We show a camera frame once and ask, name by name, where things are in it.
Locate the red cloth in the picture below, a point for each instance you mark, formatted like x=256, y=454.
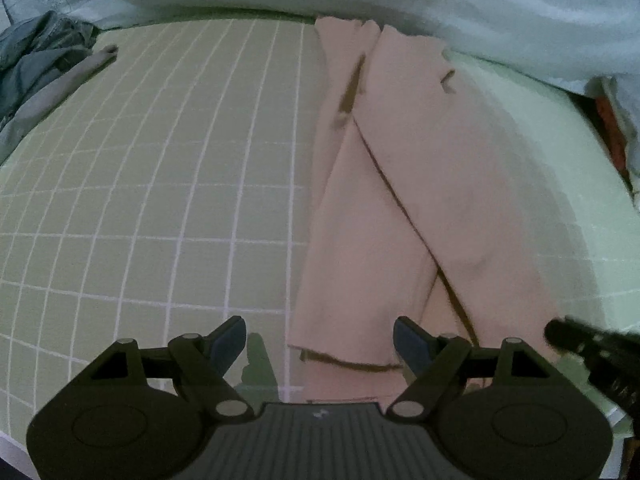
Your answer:
x=612, y=130

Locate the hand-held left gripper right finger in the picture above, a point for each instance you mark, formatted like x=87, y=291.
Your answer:
x=412, y=345

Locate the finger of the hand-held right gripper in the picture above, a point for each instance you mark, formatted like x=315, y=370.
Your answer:
x=585, y=342

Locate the green grid bed sheet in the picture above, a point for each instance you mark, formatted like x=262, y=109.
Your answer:
x=150, y=185

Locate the pink pants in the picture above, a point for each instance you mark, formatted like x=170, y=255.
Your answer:
x=400, y=185

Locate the blue denim jeans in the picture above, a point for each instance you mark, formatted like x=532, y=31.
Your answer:
x=40, y=45

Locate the grey shirt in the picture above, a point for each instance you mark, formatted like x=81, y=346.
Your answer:
x=50, y=95

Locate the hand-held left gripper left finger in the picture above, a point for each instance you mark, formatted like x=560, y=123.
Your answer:
x=227, y=345

